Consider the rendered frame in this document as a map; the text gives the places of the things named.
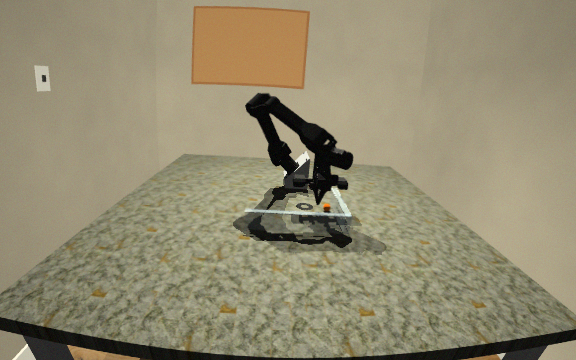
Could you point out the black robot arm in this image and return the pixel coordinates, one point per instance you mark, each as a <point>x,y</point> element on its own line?
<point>311,135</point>

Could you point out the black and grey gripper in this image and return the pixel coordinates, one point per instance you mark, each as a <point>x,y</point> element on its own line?
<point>299,181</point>

